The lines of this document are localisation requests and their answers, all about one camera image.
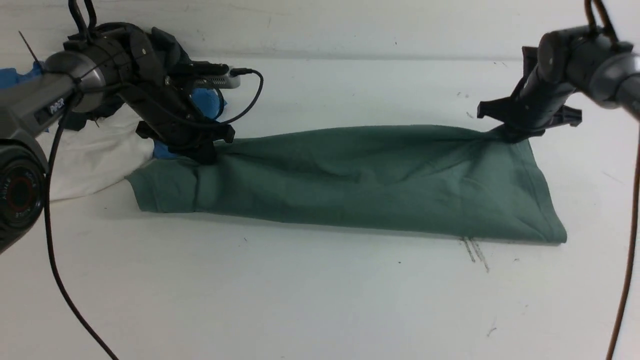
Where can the green long-sleeved shirt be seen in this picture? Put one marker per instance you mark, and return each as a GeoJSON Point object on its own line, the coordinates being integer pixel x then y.
{"type": "Point", "coordinates": [431, 179]}

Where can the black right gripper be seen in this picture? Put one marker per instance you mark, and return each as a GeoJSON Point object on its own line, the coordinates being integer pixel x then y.
{"type": "Point", "coordinates": [562, 66]}

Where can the blue shirt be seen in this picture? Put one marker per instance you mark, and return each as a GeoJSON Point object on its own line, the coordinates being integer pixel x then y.
{"type": "Point", "coordinates": [209, 102]}

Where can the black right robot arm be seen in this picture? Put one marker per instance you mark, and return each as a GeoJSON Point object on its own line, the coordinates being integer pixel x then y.
{"type": "Point", "coordinates": [616, 84]}

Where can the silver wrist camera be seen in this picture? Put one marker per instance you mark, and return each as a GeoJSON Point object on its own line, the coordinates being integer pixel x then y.
{"type": "Point", "coordinates": [214, 76]}

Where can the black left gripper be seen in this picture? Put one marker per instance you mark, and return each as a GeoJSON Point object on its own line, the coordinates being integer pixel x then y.
{"type": "Point", "coordinates": [163, 98]}

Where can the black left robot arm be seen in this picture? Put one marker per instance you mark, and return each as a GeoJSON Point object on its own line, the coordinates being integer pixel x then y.
{"type": "Point", "coordinates": [77, 79]}

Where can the white shirt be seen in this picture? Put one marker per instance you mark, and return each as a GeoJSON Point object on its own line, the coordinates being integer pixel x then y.
{"type": "Point", "coordinates": [98, 156]}

